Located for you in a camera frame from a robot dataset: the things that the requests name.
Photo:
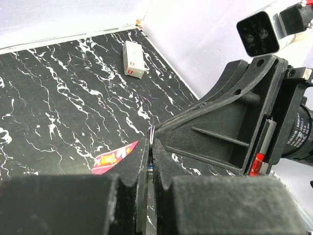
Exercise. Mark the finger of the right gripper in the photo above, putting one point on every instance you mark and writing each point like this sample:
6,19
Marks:
224,132
229,77

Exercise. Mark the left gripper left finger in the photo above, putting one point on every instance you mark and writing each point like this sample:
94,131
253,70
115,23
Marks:
113,203

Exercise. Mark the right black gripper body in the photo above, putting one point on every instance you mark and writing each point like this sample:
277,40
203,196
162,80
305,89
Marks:
288,132

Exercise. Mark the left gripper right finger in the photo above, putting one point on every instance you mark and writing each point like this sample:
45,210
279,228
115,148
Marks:
220,205

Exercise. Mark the white red small box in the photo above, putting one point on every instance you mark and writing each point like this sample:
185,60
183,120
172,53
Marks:
133,60

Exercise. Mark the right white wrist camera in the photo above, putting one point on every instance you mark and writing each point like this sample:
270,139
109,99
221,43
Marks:
275,26

